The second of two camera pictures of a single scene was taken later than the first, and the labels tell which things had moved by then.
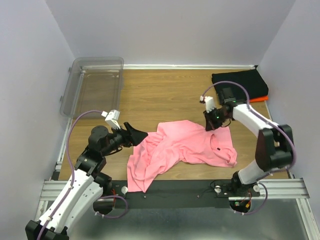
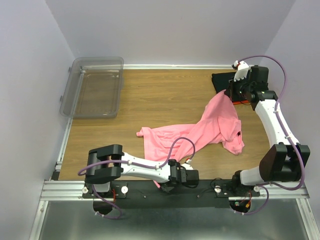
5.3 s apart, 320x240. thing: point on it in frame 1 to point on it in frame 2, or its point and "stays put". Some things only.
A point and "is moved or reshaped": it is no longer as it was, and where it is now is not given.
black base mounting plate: [175, 193] stays put
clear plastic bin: [93, 83] stays put
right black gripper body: [220, 117] to [240, 89]
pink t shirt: [173, 141] is moved or reshaped
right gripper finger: [210, 124] to [229, 92]
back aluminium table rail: [154, 66] stays put
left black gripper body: [119, 137] to [164, 187]
